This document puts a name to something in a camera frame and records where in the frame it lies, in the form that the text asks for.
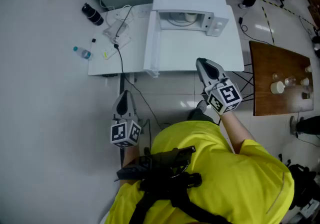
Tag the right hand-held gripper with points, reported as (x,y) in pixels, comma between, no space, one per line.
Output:
(226,97)

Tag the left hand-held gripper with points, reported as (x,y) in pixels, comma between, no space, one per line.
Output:
(124,132)

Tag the white cup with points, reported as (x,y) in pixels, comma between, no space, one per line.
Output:
(191,17)

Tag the person's left forearm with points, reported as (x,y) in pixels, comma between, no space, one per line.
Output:
(130,155)

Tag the person's right forearm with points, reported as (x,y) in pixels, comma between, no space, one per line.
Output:
(235,130)

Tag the glass microwave turntable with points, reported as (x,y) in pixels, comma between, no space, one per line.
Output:
(176,19)

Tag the white table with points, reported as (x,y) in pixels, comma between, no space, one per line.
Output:
(225,51)

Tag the person's leg and shoe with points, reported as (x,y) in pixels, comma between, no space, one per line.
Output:
(201,112)
(306,125)

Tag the brown wooden table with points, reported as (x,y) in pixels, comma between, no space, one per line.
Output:
(275,68)

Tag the clear plastic water bottle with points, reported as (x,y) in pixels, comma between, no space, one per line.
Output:
(83,53)

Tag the white mug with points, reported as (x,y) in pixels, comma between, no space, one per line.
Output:
(277,87)

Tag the clear plastic bag with adapter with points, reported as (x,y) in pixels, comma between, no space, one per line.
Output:
(115,29)

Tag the black chest harness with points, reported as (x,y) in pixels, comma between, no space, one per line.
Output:
(165,175)

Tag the black drink bottle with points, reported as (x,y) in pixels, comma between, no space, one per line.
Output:
(93,14)

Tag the person's yellow shirt torso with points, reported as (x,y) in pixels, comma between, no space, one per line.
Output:
(237,180)

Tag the white floor power strip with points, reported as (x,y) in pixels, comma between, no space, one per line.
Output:
(310,209)

